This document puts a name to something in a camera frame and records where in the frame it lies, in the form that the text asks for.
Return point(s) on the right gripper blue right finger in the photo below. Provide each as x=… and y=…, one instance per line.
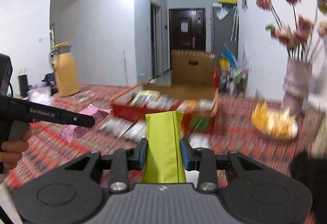
x=202, y=160

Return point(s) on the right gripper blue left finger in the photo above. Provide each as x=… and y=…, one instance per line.
x=123, y=161

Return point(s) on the green snack packet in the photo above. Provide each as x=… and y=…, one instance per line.
x=164, y=163

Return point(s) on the person's left hand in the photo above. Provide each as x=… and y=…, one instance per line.
x=12, y=151

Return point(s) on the purple tissue pack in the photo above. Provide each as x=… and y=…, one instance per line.
x=41, y=94

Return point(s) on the white labelled snack packet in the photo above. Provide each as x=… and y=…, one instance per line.
x=137, y=132

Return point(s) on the silver snack packet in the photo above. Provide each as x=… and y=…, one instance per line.
x=116, y=126

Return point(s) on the small black paper bag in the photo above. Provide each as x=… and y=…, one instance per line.
x=23, y=83

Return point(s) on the pink snack packet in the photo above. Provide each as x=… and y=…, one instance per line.
x=83, y=122

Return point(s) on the red cardboard snack box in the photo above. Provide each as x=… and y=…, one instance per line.
x=193, y=121

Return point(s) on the yellow thermos jug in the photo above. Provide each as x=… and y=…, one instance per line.
x=65, y=70

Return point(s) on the colourful patterned tablecloth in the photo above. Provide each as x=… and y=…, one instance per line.
x=233, y=131

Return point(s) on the plate of orange peels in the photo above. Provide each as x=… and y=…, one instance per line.
x=272, y=124

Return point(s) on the brown cardboard box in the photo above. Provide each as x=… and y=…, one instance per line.
x=192, y=67

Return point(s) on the black cloth bag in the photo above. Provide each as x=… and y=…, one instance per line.
x=312, y=172

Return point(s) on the floral storage jar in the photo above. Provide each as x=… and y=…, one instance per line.
x=314, y=126

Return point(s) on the pink ceramic flower vase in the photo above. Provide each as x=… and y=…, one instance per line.
x=296, y=85

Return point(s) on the dark entrance door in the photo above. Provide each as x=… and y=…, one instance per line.
x=187, y=29

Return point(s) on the grey refrigerator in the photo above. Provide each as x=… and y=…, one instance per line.
x=224, y=28

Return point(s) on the yellow box on refrigerator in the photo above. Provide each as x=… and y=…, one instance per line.
x=227, y=1

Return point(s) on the wall picture frame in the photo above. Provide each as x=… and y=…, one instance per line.
x=244, y=4

